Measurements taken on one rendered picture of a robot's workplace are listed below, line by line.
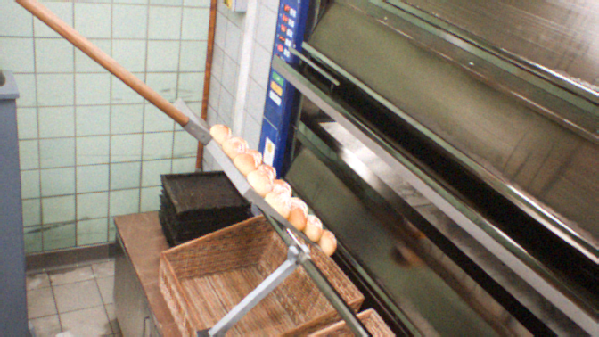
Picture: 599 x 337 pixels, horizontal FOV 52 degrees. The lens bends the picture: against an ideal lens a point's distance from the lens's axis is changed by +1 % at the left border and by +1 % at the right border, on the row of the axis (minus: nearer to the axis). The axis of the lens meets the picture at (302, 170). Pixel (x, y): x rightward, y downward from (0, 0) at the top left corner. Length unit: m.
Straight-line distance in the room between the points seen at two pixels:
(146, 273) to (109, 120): 0.90
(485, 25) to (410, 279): 0.73
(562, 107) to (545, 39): 0.14
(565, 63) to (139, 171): 2.27
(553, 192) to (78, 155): 2.23
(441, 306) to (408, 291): 0.12
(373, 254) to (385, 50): 0.61
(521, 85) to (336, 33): 0.76
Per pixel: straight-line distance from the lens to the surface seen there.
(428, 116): 1.62
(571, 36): 1.35
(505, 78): 1.46
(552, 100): 1.38
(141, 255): 2.45
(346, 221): 2.00
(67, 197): 3.15
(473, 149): 1.50
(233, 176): 1.55
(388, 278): 1.85
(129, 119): 3.01
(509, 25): 1.44
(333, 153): 2.03
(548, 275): 1.24
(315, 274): 1.46
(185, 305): 2.04
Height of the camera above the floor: 2.04
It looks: 27 degrees down
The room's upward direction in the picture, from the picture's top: 10 degrees clockwise
